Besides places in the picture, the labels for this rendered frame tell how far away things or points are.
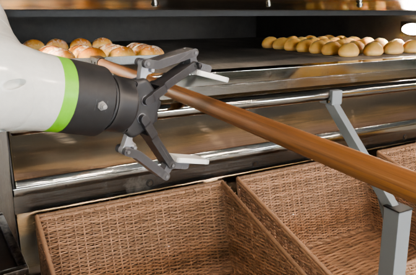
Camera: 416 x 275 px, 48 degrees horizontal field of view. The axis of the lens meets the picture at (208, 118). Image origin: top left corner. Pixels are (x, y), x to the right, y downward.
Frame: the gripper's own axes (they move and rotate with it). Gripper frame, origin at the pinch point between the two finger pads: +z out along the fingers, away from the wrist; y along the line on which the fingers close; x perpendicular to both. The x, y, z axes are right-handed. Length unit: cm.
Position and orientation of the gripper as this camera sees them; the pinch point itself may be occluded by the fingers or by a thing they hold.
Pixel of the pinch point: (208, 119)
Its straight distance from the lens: 75.2
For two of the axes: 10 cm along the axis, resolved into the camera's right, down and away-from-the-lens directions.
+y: -2.3, 9.7, 0.7
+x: 6.8, 2.1, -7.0
